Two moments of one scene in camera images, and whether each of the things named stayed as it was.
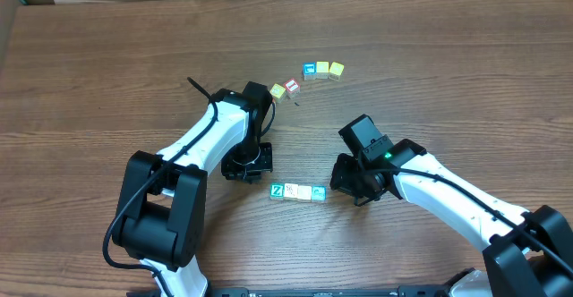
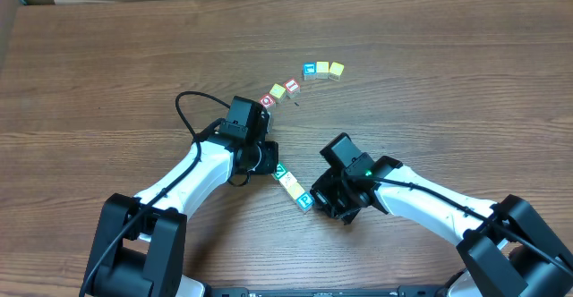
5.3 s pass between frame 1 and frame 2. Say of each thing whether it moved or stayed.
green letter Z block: moved
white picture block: moved
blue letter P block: moved
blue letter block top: stayed
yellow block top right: stayed
